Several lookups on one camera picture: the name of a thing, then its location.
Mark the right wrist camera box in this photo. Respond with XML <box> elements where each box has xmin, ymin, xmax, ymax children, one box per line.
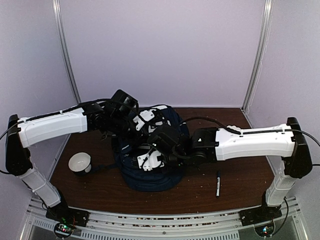
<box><xmin>146</xmin><ymin>124</ymin><xmax>184</xmax><ymax>155</ymax></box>

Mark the blue capped white marker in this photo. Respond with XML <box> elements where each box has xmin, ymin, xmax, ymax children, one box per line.
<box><xmin>216</xmin><ymin>171</ymin><xmax>221</xmax><ymax>198</ymax></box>

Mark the navy blue student backpack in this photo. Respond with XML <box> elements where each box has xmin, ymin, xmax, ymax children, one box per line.
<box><xmin>91</xmin><ymin>104</ymin><xmax>191</xmax><ymax>192</ymax></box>

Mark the white cup with black base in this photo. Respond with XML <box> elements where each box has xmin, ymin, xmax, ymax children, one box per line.
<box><xmin>68</xmin><ymin>152</ymin><xmax>92</xmax><ymax>177</ymax></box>

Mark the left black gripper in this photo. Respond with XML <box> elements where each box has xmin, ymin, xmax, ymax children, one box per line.
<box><xmin>108</xmin><ymin>113</ymin><xmax>149</xmax><ymax>149</ymax></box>

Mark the aluminium frame post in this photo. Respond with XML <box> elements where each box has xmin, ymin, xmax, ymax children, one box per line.
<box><xmin>242</xmin><ymin>0</ymin><xmax>274</xmax><ymax>114</ymax></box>
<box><xmin>52</xmin><ymin>0</ymin><xmax>81</xmax><ymax>104</ymax></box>

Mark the left aluminium frame post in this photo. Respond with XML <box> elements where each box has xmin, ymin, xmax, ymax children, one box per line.
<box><xmin>52</xmin><ymin>0</ymin><xmax>81</xmax><ymax>104</ymax></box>

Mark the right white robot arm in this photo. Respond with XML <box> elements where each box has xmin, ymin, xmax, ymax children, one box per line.
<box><xmin>137</xmin><ymin>117</ymin><xmax>313</xmax><ymax>226</ymax></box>

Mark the right aluminium frame post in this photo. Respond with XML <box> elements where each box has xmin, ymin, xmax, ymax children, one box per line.
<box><xmin>242</xmin><ymin>0</ymin><xmax>274</xmax><ymax>114</ymax></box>

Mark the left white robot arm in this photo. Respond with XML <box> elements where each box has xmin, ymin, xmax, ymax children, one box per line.
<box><xmin>1</xmin><ymin>98</ymin><xmax>155</xmax><ymax>224</ymax></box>

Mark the front aluminium rail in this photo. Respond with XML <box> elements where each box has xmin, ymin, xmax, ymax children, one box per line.
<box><xmin>19</xmin><ymin>196</ymin><xmax>310</xmax><ymax>240</ymax></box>

